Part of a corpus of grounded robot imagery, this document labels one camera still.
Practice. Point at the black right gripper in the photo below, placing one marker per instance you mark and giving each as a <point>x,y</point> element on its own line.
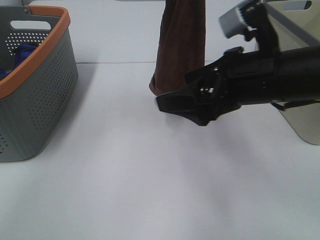
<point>211,92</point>

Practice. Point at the brown towel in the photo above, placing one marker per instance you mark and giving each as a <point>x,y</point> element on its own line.
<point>181,45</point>

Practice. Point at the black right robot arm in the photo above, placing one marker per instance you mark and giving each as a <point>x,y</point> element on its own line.
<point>284,79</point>

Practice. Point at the blue towel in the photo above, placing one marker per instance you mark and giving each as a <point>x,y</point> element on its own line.
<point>21,53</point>

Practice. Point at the beige bin with grey rim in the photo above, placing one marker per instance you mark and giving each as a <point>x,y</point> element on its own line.
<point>297,23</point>

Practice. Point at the grey basket with orange rim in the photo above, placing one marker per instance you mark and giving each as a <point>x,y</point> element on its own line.
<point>34,96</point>

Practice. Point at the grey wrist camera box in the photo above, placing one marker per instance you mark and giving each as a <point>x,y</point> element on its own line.
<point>236,20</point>

